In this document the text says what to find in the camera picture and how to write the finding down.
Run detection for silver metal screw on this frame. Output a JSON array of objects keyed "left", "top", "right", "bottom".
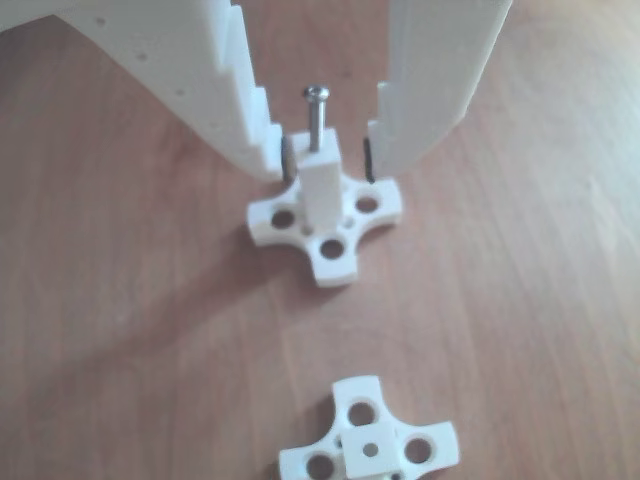
[{"left": 302, "top": 84, "right": 331, "bottom": 151}]

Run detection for white cross-base screw stand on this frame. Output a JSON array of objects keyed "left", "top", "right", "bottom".
[
  {"left": 247, "top": 127, "right": 404, "bottom": 289},
  {"left": 277, "top": 374, "right": 460, "bottom": 480}
]

